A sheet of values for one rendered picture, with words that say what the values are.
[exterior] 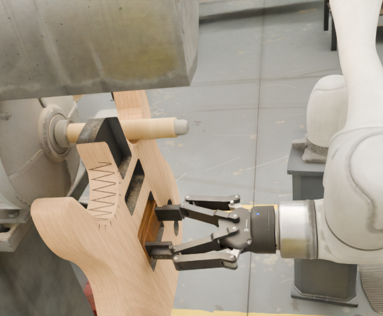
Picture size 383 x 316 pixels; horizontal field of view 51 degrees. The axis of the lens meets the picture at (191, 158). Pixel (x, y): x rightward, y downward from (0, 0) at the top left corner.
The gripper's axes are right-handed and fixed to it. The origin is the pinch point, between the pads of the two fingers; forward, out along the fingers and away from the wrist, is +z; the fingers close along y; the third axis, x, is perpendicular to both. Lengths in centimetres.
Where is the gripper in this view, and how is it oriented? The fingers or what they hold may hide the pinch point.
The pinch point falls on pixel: (153, 231)
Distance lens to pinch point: 70.1
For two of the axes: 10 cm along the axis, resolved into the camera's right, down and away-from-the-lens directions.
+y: 1.4, -6.6, 7.4
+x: -1.9, -7.5, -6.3
